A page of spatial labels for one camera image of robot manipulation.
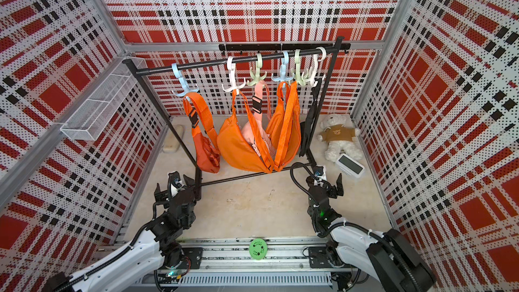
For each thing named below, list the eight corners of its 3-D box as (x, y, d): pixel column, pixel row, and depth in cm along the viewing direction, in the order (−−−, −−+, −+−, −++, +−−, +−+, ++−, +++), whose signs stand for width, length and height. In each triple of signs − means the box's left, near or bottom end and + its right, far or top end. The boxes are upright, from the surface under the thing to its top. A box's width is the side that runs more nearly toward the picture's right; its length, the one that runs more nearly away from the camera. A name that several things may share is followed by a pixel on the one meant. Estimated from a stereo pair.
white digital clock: (332, 165, 100) (334, 161, 97) (339, 155, 104) (341, 151, 101) (358, 181, 94) (361, 178, 92) (365, 171, 98) (368, 167, 95)
